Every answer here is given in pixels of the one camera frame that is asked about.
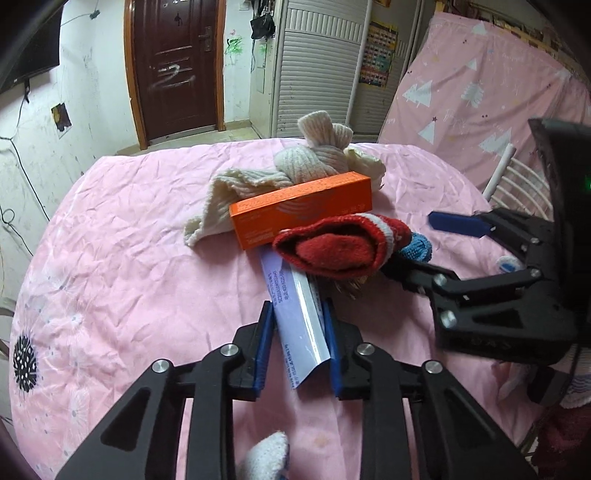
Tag red knit sock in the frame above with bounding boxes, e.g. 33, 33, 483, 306
273, 213, 412, 280

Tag orange cardboard box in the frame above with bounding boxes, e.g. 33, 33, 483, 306
229, 172, 373, 250

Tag cream knit scarf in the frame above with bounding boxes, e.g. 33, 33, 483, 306
183, 111, 386, 248

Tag white knit gloved right hand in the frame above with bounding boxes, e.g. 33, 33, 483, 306
496, 255, 591, 411

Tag white knit gloved left hand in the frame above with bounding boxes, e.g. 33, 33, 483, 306
236, 431, 290, 480

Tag blue knit sock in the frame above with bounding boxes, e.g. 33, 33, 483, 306
399, 232, 433, 263

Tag white metal chair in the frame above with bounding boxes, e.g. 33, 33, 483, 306
483, 143, 553, 220

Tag pink tree-print curtain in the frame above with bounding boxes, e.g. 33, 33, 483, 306
379, 13, 590, 188

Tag pink bed sheet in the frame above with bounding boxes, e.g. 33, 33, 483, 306
8, 138, 555, 480

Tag white louvered wardrobe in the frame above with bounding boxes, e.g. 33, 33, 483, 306
249, 0, 436, 141

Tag hanging black bags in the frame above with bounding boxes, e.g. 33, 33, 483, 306
250, 0, 276, 40

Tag dark brown door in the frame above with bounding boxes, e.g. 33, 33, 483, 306
123, 1, 226, 149

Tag colourful wall poster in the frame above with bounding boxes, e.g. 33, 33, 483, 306
359, 21, 398, 88

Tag black wall cables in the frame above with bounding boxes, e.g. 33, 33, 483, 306
0, 82, 52, 259

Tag dark wall sticker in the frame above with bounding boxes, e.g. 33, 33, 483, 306
51, 103, 72, 137

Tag wall mounted black television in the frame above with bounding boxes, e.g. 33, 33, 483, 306
1, 6, 64, 93

